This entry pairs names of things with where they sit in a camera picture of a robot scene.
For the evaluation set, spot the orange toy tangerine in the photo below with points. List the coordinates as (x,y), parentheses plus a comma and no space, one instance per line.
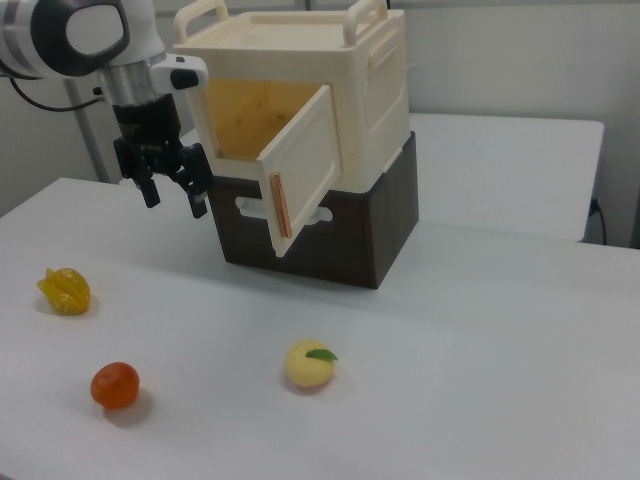
(114,385)

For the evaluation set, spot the cream cabinet door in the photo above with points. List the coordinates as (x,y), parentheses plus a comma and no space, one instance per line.
(305,170)

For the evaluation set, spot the grey metal pole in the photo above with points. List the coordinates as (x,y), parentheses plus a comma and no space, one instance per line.
(87,140)

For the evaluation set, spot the dark brown storage box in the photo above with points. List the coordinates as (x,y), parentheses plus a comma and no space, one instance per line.
(370,235)

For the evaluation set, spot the cream plastic cabinet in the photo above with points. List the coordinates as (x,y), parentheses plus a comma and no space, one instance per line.
(360,100)

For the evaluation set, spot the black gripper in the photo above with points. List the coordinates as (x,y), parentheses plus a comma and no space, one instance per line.
(145,122)

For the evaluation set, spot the yellow toy peach with leaf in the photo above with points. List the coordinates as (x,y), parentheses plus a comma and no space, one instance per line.
(307,367)

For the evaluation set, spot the yellow toy starfruit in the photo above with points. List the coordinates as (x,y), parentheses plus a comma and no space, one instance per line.
(65,291)

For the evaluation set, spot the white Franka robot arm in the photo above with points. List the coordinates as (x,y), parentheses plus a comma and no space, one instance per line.
(45,35)

